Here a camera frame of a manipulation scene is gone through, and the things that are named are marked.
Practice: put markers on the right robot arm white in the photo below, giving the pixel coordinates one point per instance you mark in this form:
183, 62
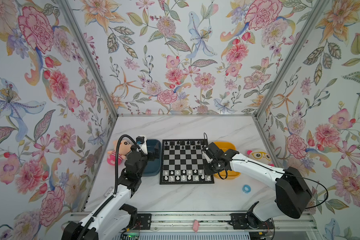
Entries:
292, 193

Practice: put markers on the yellow plastic bin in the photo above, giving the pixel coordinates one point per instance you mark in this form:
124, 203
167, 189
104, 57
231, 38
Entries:
224, 146

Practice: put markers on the aluminium frame post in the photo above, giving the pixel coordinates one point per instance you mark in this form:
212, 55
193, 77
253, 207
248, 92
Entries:
83, 46
316, 12

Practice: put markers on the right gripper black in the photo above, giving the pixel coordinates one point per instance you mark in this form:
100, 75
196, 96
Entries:
206, 170

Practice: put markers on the plush doll toy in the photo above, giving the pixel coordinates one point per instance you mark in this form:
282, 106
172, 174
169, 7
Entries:
260, 156

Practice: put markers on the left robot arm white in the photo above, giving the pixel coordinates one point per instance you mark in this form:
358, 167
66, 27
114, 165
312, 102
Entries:
114, 215

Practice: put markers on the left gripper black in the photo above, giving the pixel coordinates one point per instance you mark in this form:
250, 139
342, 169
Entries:
156, 155

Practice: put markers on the aluminium frame post left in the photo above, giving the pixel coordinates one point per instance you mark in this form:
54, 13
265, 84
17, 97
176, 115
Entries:
83, 46

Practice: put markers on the aluminium frame post right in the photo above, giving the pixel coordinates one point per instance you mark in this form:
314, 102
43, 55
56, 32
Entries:
316, 12

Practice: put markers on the pink toy left side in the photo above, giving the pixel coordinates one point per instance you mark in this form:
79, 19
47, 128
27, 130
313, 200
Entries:
118, 155

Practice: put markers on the teal plastic bin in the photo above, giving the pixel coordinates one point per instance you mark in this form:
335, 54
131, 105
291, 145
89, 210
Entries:
153, 167

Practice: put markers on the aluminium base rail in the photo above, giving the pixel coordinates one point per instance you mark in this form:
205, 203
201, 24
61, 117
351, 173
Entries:
220, 221

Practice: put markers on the black white chess board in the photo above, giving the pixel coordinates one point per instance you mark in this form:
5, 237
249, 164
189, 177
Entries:
183, 154

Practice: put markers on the pink small toy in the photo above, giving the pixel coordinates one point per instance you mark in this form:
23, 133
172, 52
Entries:
196, 226

